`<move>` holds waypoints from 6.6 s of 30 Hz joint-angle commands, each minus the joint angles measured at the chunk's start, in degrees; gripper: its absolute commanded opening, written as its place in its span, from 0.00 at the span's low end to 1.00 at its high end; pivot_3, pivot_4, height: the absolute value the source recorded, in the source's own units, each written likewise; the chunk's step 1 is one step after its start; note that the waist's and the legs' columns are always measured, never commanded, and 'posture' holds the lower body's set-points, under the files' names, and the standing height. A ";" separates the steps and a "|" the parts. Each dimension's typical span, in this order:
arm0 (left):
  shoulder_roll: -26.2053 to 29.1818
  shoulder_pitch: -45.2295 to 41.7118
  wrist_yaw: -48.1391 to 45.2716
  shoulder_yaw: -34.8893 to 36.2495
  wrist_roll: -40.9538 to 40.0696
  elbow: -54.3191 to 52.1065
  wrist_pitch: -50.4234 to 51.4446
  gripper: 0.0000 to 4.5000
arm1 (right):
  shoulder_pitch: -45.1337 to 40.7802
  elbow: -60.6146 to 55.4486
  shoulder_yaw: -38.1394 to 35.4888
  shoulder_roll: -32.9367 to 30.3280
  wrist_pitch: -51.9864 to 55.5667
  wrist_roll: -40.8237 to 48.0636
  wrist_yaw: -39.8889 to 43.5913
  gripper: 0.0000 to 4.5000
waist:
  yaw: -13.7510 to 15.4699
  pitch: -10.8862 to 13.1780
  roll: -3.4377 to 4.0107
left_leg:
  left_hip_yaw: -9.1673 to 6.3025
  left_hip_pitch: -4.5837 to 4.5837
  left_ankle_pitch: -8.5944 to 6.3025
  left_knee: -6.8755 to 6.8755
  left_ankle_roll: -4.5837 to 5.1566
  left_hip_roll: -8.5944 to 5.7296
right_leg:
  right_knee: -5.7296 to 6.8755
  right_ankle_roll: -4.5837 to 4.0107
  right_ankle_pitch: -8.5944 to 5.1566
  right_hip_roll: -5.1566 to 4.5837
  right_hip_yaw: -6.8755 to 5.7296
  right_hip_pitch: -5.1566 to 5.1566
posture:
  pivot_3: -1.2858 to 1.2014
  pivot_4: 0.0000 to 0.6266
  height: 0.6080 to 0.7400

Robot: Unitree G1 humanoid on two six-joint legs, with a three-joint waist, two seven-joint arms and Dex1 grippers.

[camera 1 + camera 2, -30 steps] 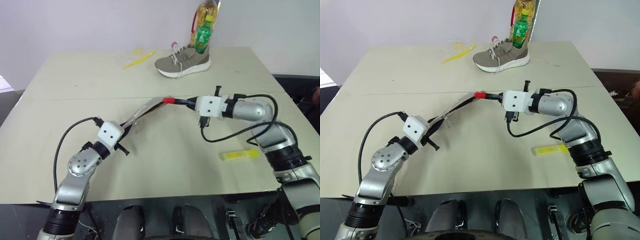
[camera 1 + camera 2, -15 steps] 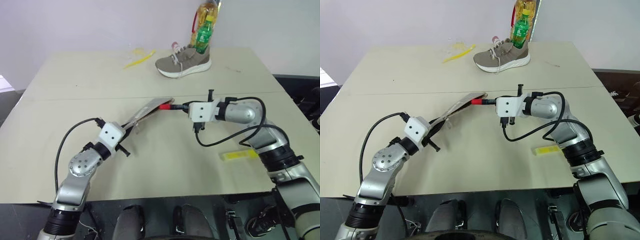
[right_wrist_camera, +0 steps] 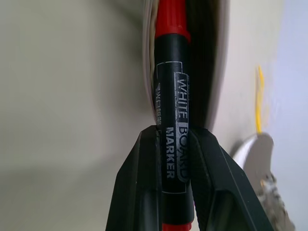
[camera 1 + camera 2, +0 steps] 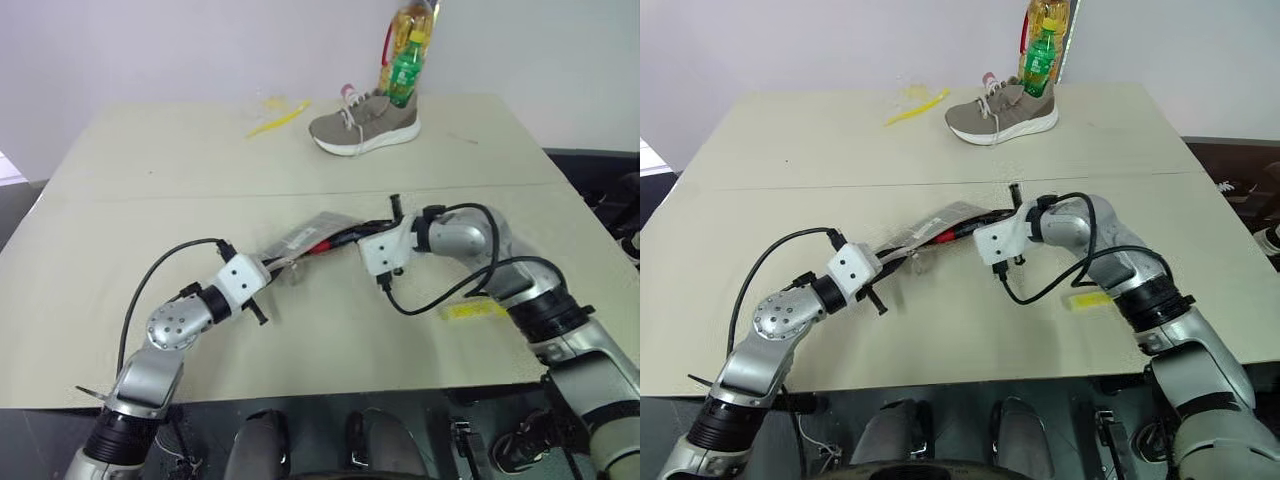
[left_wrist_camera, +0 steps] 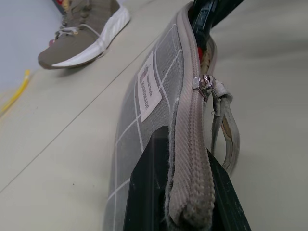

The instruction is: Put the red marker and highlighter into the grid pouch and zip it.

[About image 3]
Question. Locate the silver robot body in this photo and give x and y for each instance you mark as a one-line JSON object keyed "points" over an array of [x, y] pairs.
{"points": [[257, 149]]}

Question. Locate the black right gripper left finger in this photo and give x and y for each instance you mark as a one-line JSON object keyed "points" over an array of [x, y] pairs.
{"points": [[139, 173]]}

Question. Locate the thin yellow strip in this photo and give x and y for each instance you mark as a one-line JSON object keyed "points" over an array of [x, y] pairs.
{"points": [[260, 101]]}

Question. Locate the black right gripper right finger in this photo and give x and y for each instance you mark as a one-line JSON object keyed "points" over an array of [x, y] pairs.
{"points": [[216, 183]]}

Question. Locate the red whiteboard marker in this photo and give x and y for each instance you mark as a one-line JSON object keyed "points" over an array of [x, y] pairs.
{"points": [[169, 72]]}

